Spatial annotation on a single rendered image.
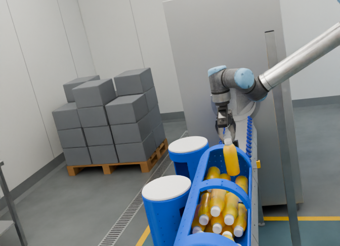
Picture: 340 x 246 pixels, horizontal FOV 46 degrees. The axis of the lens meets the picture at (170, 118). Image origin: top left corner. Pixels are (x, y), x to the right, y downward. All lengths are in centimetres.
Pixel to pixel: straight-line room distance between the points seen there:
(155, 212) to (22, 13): 435
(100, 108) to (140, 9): 230
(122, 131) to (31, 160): 139
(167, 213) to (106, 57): 528
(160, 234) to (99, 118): 306
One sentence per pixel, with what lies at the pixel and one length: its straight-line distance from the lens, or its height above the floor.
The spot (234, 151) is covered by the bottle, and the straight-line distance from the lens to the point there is 201.
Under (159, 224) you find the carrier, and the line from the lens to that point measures 222.
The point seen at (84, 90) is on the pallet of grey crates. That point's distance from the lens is 510.
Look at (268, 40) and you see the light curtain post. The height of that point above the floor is 165.
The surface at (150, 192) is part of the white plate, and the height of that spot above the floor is 104.
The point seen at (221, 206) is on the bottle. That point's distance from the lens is 173.
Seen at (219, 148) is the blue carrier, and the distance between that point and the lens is 208.
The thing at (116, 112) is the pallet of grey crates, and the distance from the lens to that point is 499.
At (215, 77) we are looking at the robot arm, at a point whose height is 162.
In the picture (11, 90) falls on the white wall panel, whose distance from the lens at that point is 559.
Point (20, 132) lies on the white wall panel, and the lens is 562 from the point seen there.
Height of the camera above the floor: 200
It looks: 16 degrees down
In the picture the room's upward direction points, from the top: 12 degrees counter-clockwise
